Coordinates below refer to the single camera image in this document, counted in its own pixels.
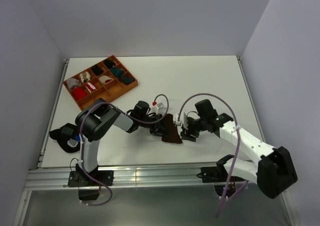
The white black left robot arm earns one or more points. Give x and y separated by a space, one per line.
95 121

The orange wooden divider tray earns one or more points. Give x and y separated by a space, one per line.
110 91

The white red rolled sock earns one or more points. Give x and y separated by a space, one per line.
105 79

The grey white rolled sock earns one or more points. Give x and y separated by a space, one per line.
72 83

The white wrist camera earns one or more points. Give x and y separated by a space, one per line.
180 119
156 107

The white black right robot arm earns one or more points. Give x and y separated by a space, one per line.
270 168

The aluminium frame rail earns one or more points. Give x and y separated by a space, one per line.
133 176

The dark teal rolled sock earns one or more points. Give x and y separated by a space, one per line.
126 79

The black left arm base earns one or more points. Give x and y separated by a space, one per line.
89 190

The beige brown rolled sock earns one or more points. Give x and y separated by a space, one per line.
84 76

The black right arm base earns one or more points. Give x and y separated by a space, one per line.
216 174

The red white striped sock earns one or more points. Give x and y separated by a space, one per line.
90 87

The teal green rolled sock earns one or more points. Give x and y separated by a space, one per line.
116 72

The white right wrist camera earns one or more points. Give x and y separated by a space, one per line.
180 119

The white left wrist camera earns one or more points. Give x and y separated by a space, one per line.
156 107

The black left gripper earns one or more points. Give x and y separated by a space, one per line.
155 130

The black patterned sock pile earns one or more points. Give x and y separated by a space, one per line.
67 138

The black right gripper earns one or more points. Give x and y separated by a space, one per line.
185 134

